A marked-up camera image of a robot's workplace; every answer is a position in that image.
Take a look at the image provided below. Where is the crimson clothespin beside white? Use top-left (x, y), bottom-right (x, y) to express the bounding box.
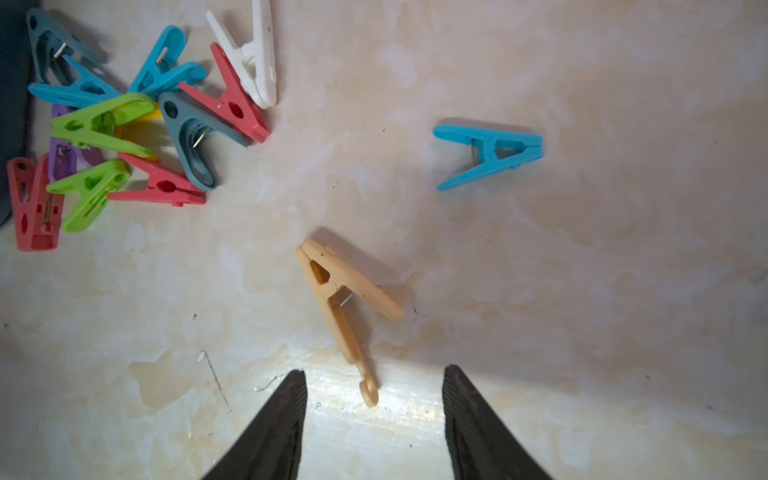
top-left (179, 42), bottom-right (270, 143)

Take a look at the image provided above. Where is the blue clothespin in pile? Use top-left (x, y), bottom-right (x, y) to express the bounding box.
top-left (128, 25), bottom-right (207, 100)

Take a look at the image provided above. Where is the white clothespin top pile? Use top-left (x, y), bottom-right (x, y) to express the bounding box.
top-left (205, 0), bottom-right (278, 110)

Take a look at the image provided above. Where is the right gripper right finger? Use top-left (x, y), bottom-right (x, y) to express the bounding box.
top-left (442, 365), bottom-right (550, 479)

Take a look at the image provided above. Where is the blue clothespin right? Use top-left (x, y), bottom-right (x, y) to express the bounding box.
top-left (433, 123), bottom-right (544, 191)

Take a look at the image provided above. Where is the slate clothespin in pile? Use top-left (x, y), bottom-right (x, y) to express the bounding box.
top-left (158, 92), bottom-right (249, 191)

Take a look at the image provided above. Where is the red clothespin in pile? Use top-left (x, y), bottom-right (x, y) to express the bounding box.
top-left (107, 153), bottom-right (206, 208)

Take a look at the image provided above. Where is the dark teal storage box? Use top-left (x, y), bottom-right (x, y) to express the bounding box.
top-left (1, 1), bottom-right (40, 227)

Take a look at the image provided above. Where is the yellow clothespin in pile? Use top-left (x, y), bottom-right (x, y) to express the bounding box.
top-left (109, 107), bottom-right (161, 163)

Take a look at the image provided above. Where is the beige clothespin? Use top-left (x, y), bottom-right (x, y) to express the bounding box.
top-left (296, 239), bottom-right (404, 408)

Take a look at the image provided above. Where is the purple clothespin in pile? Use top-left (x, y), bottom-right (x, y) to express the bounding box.
top-left (47, 136), bottom-right (104, 183)

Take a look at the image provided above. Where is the red clothespin near box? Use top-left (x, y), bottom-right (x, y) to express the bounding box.
top-left (7, 154), bottom-right (64, 252)

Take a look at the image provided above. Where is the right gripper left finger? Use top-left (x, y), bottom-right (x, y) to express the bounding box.
top-left (205, 369), bottom-right (308, 480)

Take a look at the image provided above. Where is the green clothespin in pile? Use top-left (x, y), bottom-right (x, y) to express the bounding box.
top-left (51, 93), bottom-right (156, 158)

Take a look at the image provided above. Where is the dark teal clothespin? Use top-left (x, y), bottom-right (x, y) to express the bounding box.
top-left (26, 7), bottom-right (106, 85)

